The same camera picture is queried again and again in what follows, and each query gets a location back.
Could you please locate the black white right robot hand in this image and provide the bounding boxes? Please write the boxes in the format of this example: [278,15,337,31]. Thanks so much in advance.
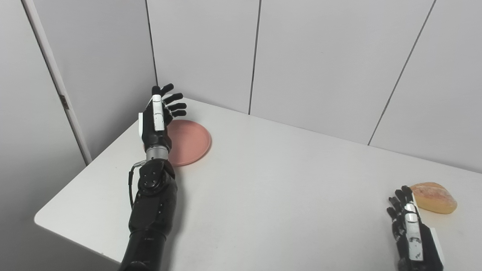
[387,185,445,271]

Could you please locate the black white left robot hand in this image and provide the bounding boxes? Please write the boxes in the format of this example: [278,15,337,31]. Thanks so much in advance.
[138,83,188,153]

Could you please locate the pink round plate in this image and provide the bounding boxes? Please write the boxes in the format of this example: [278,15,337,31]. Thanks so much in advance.
[143,120,212,167]

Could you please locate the golden bread roll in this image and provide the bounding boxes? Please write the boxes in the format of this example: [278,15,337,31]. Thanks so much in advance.
[410,182,458,215]

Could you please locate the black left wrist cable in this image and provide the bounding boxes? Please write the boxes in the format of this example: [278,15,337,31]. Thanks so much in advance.
[128,160,146,210]

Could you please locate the white partition post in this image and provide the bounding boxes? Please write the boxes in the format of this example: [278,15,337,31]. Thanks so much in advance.
[21,0,93,166]

